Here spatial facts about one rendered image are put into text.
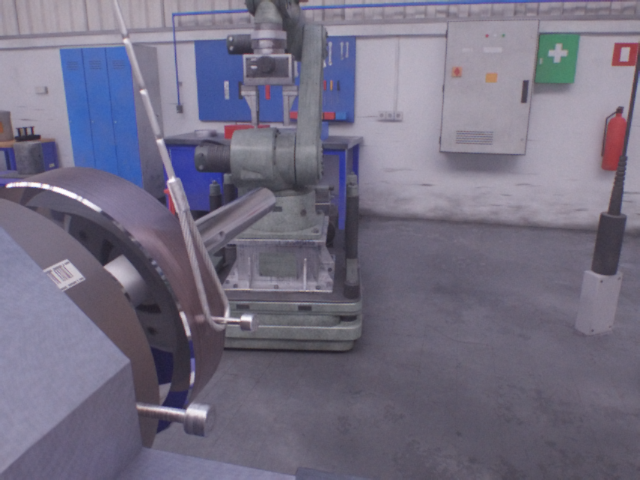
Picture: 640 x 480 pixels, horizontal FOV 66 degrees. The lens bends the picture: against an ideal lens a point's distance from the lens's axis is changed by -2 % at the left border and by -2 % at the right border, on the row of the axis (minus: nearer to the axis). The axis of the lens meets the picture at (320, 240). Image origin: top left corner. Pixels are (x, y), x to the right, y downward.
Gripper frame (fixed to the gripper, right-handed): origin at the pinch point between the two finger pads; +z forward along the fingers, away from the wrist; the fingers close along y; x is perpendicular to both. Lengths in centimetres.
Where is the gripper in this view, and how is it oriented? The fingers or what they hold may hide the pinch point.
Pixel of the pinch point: (270, 117)
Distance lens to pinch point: 245.5
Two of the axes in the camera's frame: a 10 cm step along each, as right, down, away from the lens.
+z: 0.0, 9.6, 2.9
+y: -10.0, -0.1, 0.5
